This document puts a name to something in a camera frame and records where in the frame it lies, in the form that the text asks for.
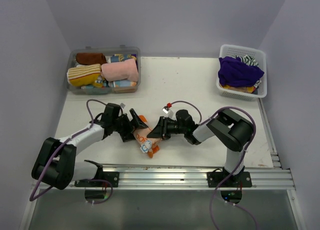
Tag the white plastic laundry basket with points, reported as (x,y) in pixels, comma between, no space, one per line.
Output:
(258,90)

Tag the black white striped towel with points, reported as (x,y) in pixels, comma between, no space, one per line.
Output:
(248,60)

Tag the brown rolled towel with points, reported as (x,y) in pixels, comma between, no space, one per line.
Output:
(90,58)

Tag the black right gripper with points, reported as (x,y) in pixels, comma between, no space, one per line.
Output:
(158,131)

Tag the yellow striped rolled towel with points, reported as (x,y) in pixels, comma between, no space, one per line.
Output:
(86,75)

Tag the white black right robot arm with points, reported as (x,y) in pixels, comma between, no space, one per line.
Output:
(234,127)

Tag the purple towel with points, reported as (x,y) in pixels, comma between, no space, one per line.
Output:
(237,74)

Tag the blue yellow patterned rolled towel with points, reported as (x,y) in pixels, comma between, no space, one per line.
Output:
(120,58)

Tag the pink terry towel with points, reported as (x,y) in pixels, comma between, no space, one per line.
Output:
(126,70)

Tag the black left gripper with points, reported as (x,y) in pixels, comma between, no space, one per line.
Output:
(127,135)

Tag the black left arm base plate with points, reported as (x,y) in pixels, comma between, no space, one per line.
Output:
(106,179)

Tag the aluminium table edge rail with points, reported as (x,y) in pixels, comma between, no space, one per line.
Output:
(195,178)

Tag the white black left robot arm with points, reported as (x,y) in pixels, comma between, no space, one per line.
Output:
(56,163)

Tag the clear plastic storage bin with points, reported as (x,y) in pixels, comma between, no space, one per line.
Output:
(108,52)

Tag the light blue orange rolled towel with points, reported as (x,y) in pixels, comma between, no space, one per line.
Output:
(122,83)

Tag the orange white towel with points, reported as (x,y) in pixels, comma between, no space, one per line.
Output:
(148,146)

